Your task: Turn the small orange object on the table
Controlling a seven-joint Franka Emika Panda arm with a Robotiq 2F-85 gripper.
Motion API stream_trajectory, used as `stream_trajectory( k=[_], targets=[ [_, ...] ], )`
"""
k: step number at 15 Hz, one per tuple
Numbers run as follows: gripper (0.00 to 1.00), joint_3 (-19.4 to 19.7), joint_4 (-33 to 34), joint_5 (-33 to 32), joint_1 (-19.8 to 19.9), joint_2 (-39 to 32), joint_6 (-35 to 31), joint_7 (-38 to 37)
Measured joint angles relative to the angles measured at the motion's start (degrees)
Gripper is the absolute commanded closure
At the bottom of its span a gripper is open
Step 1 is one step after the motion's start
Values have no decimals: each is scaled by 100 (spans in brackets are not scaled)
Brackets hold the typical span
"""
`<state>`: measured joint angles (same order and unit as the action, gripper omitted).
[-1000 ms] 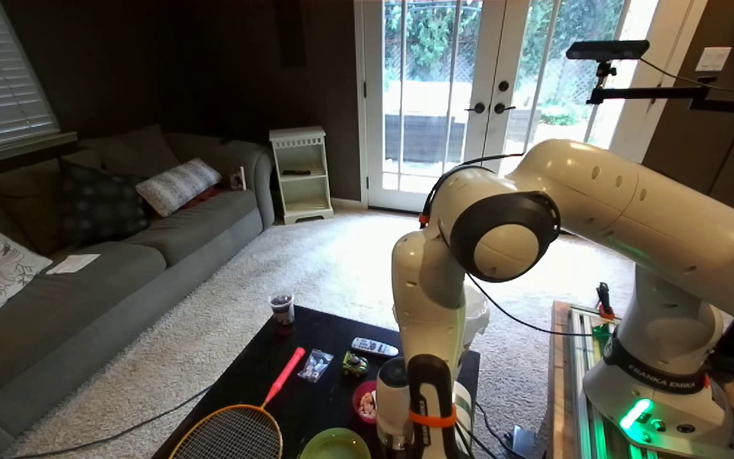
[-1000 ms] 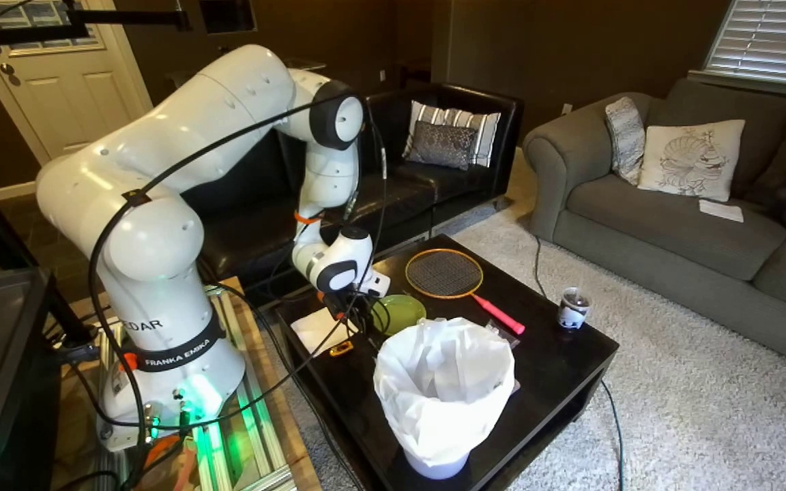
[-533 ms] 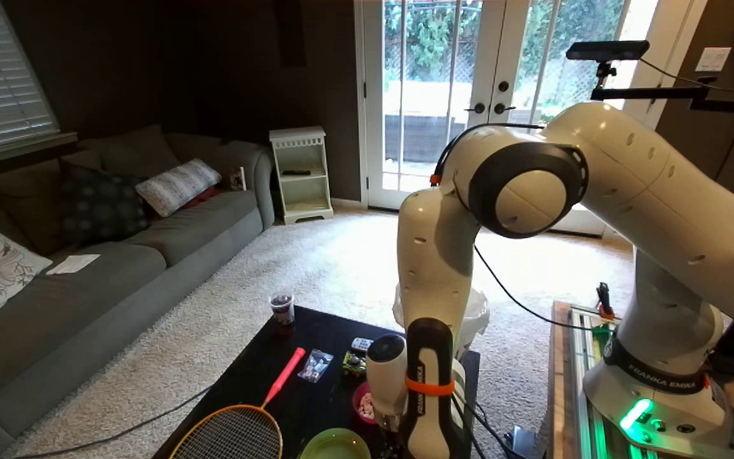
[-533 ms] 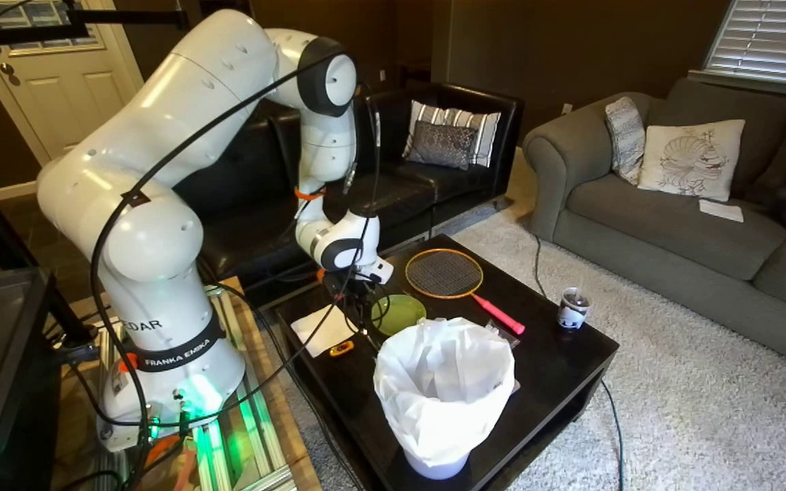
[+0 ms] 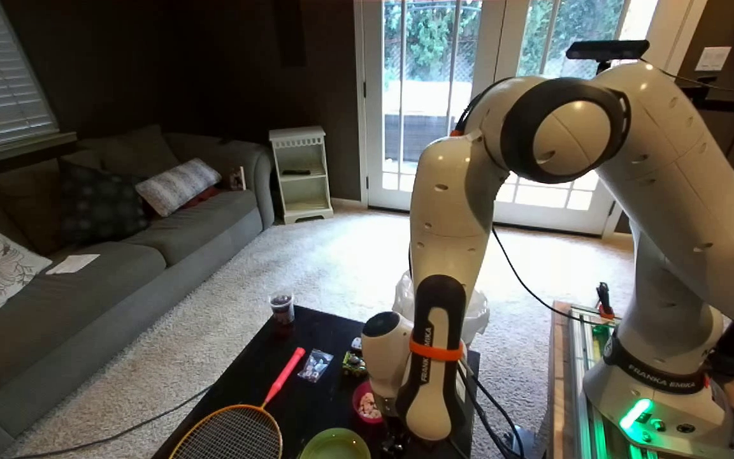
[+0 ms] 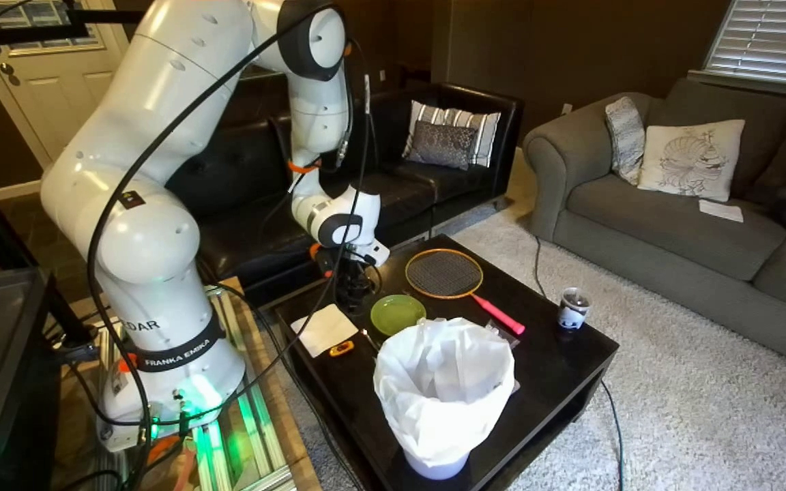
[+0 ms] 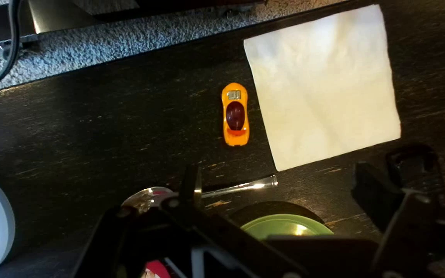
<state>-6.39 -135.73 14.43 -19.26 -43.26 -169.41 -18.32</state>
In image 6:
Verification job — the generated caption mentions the white window blinds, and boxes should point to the white window blinds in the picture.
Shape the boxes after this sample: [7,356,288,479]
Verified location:
[702,0,786,94]

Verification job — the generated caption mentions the white panel door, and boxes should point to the white panel door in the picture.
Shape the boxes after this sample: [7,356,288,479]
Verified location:
[0,0,130,173]

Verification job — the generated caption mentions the white paper napkin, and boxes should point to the white paper napkin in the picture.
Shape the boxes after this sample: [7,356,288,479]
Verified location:
[285,304,360,360]

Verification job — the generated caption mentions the small drink can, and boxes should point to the small drink can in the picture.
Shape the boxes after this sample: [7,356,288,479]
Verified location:
[554,288,591,334]

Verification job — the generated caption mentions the black wooden coffee table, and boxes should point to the black wooden coffee table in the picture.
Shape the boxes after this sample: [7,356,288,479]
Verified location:
[266,232,622,491]

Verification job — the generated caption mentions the grey patterned pillow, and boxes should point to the grey patterned pillow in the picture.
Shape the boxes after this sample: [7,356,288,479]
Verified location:
[603,94,647,189]

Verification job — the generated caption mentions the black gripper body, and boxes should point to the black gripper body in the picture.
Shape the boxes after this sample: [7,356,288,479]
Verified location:
[328,237,388,294]

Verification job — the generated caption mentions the grey fabric sofa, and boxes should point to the grey fabric sofa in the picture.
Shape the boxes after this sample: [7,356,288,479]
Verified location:
[522,78,786,379]

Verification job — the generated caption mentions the white printed pillow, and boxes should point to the white printed pillow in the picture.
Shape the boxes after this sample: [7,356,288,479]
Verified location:
[636,117,748,206]

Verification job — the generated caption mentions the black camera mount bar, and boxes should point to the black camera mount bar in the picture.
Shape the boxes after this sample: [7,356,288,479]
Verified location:
[0,8,90,78]

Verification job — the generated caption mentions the white paper sheet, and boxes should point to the white paper sheet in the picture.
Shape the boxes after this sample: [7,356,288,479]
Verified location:
[695,198,748,228]

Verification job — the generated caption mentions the glass metal robot stand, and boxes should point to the glass metal robot stand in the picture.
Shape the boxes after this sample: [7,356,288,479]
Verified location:
[73,275,322,491]

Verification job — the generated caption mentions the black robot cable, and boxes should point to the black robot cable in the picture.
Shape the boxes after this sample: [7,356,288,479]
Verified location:
[82,3,360,458]

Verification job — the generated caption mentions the striped white pillow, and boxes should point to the striped white pillow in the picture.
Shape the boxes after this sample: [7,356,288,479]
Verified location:
[400,98,505,173]

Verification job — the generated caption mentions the dark grey textured pillow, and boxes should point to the dark grey textured pillow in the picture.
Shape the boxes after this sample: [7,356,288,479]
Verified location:
[407,120,481,174]

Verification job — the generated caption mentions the black equipment case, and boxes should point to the black equipment case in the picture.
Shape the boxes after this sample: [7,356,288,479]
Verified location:
[0,267,60,491]

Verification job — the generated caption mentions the green plate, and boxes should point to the green plate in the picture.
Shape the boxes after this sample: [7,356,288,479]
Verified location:
[369,293,427,339]

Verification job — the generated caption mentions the white plastic bin bag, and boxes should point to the white plastic bin bag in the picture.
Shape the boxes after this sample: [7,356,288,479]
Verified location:
[371,314,519,470]

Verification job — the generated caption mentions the white trash bin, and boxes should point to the white trash bin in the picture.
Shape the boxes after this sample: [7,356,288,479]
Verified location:
[400,447,471,484]

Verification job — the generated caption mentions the black leather sofa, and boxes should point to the black leather sofa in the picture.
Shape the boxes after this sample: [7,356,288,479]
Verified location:
[165,82,523,294]

